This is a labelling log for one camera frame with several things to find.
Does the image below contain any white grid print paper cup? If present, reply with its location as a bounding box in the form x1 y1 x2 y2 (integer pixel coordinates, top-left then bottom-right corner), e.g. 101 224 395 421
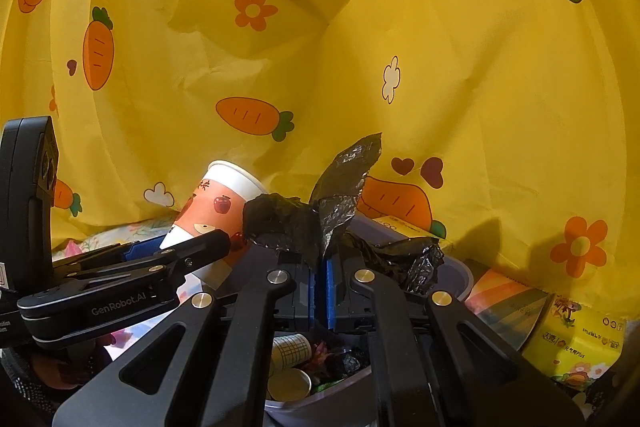
271 334 311 380

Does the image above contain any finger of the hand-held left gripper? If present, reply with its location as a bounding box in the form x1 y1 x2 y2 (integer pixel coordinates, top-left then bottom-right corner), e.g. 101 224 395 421
52 239 173 275
75 229 232 294

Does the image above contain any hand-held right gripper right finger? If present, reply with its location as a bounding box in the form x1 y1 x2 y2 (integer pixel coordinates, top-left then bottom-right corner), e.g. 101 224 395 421
325 252 586 427

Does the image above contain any orange apple print paper cup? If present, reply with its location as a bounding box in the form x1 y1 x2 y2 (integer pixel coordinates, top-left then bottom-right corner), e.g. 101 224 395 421
160 160 271 283

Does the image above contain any yellow flat box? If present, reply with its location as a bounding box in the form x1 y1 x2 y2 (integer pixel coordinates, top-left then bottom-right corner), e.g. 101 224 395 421
372 215 453 244

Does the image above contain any black plastic bag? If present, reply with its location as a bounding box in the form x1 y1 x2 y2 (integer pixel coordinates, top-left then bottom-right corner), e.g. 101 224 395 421
242 133 446 293

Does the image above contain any yellow carrot print curtain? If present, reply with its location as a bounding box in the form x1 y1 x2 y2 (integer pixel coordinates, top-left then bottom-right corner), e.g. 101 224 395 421
0 0 640 308

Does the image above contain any yellow tissue pack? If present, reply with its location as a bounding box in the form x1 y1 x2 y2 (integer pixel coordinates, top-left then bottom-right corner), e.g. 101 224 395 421
522 294 626 380

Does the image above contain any grey plastic bin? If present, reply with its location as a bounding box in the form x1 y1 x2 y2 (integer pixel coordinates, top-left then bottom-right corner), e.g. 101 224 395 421
264 214 475 427

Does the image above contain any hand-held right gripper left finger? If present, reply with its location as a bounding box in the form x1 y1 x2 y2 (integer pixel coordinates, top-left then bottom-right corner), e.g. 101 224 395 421
52 252 326 427

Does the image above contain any black printed bag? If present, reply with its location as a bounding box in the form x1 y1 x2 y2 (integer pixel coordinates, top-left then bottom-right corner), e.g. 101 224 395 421
582 369 623 415

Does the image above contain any rainbow striped box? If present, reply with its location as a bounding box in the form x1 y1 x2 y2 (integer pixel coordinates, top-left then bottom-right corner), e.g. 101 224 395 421
465 269 551 350

